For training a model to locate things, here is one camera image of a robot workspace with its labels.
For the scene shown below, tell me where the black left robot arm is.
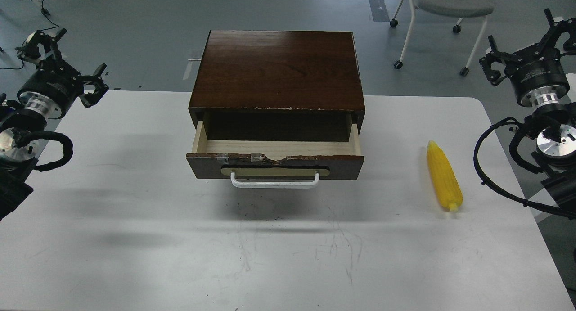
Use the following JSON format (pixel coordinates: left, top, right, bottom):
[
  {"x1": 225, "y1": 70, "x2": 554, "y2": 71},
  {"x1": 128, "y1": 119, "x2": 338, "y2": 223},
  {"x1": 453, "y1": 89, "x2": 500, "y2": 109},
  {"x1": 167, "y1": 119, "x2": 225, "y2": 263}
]
[{"x1": 0, "y1": 28, "x2": 109, "y2": 217}]

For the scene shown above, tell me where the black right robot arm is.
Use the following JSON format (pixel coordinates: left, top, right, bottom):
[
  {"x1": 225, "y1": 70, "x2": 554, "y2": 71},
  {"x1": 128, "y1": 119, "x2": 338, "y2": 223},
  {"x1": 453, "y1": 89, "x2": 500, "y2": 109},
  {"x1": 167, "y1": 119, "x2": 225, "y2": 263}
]
[{"x1": 473, "y1": 8, "x2": 576, "y2": 220}]

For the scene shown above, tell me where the yellow corn cob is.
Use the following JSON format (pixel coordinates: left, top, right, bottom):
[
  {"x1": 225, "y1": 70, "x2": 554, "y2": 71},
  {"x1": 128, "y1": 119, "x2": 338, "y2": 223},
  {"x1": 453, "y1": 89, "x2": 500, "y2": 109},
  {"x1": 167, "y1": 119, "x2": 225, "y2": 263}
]
[{"x1": 426, "y1": 140, "x2": 463, "y2": 212}]

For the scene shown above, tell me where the grey tape strip on floor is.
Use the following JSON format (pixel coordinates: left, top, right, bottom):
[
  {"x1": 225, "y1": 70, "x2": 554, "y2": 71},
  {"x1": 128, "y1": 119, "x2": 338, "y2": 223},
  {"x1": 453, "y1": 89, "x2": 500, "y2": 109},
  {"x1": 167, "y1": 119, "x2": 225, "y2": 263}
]
[{"x1": 368, "y1": 0, "x2": 390, "y2": 22}]

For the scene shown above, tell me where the black cable on floor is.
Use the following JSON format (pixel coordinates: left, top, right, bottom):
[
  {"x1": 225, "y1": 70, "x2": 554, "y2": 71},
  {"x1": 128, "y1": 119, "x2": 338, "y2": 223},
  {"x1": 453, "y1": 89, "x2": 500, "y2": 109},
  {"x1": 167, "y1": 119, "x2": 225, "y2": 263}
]
[{"x1": 0, "y1": 0, "x2": 60, "y2": 70}]

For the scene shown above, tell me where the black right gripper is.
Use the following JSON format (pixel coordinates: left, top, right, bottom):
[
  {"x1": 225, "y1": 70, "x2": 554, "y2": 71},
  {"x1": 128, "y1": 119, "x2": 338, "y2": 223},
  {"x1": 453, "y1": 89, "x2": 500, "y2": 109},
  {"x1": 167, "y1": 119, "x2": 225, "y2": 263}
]
[{"x1": 479, "y1": 8, "x2": 576, "y2": 107}]

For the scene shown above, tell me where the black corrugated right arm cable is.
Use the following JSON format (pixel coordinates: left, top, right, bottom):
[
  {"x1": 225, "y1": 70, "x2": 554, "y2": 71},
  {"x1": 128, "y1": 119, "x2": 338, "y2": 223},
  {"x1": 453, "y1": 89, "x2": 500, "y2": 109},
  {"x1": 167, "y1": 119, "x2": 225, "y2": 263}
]
[{"x1": 473, "y1": 117, "x2": 576, "y2": 219}]

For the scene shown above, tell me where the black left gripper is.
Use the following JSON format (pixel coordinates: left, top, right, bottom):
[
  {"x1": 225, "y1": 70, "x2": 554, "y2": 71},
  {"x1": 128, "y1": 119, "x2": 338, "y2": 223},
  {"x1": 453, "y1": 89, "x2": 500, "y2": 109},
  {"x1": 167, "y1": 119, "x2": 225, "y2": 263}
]
[{"x1": 17, "y1": 28, "x2": 109, "y2": 119}]

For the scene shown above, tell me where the grey office chair on wheels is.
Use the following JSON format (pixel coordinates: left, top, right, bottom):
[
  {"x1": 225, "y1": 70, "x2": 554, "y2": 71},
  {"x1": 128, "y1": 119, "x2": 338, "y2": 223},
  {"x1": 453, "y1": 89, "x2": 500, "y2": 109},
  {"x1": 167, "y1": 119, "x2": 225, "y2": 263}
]
[{"x1": 389, "y1": 0, "x2": 495, "y2": 77}]

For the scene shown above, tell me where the wooden drawer with white handle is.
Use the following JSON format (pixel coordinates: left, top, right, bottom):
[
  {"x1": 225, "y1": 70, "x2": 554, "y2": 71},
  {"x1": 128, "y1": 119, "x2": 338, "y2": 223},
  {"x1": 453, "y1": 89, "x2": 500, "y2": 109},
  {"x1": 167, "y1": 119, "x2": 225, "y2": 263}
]
[{"x1": 186, "y1": 112, "x2": 365, "y2": 180}]

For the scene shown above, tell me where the dark wooden drawer cabinet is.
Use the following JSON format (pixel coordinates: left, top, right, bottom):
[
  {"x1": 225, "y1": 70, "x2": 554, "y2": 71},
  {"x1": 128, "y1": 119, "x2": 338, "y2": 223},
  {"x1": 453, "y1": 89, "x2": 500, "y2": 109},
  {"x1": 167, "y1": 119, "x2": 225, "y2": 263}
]
[{"x1": 189, "y1": 30, "x2": 366, "y2": 128}]

